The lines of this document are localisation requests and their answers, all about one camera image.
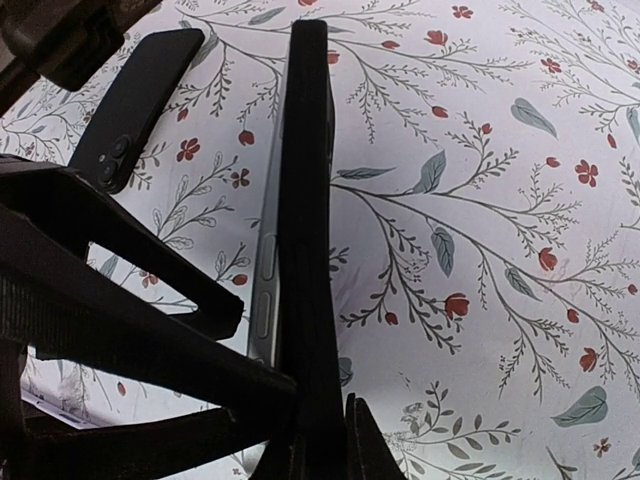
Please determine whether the bare silver white phone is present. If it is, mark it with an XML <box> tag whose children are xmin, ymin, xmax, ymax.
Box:
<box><xmin>247</xmin><ymin>118</ymin><xmax>284</xmax><ymax>368</ymax></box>

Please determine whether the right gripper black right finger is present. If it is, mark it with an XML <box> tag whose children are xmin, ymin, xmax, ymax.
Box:
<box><xmin>345</xmin><ymin>393</ymin><xmax>403</xmax><ymax>480</ymax></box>

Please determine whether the floral patterned table mat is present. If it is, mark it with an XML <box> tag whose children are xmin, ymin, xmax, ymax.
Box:
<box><xmin>1</xmin><ymin>1</ymin><xmax>639</xmax><ymax>479</ymax></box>

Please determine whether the bare black phone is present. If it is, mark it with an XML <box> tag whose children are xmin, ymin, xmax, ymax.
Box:
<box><xmin>69</xmin><ymin>28</ymin><xmax>205</xmax><ymax>194</ymax></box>

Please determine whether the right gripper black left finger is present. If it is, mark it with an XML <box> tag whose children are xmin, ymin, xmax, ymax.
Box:
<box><xmin>1</xmin><ymin>155</ymin><xmax>296</xmax><ymax>479</ymax></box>

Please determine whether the black cased phone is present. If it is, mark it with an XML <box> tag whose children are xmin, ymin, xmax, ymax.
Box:
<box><xmin>253</xmin><ymin>20</ymin><xmax>347</xmax><ymax>479</ymax></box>

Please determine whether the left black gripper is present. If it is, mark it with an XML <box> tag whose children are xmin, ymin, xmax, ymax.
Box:
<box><xmin>1</xmin><ymin>0</ymin><xmax>158</xmax><ymax>113</ymax></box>

